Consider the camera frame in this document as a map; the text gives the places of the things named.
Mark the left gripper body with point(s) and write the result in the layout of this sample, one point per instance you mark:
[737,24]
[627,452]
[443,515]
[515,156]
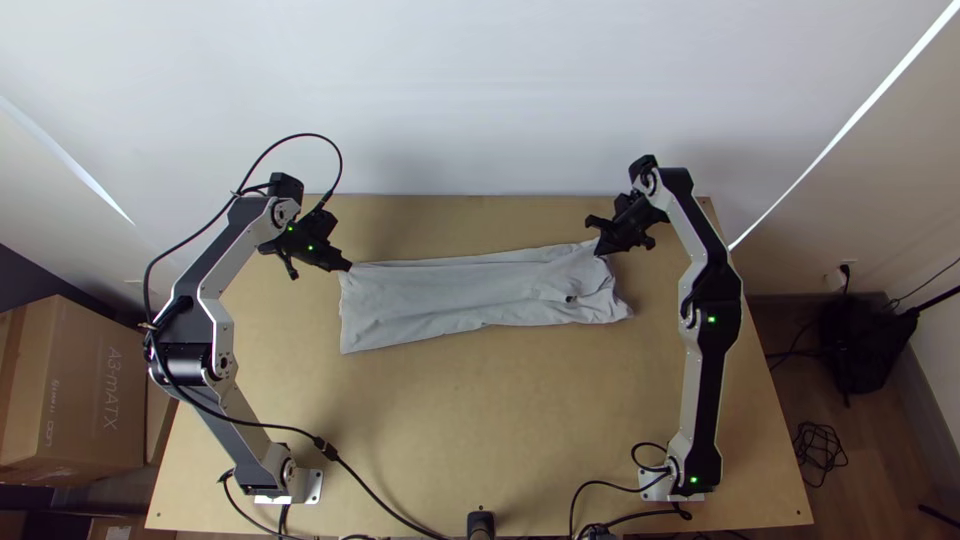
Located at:
[319,251]

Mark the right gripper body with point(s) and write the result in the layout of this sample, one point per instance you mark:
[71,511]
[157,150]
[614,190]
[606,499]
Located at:
[626,221]

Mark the light grey t-shirt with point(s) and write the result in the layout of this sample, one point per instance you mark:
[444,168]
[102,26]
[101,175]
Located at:
[465,300]

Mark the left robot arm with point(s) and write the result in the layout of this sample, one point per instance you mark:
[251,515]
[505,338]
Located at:
[217,270]

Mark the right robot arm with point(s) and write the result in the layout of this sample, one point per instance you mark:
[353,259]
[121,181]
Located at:
[709,360]

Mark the black bag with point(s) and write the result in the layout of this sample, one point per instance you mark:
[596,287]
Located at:
[862,337]

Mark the large cardboard box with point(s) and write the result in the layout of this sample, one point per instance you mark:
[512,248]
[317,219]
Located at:
[67,390]

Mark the small cardboard box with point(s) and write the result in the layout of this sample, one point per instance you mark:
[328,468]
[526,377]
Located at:
[127,529]

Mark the white wall outlet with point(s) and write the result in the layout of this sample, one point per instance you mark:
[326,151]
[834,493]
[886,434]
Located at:
[840,279]

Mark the black camera pole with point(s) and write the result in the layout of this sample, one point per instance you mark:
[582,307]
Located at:
[480,526]

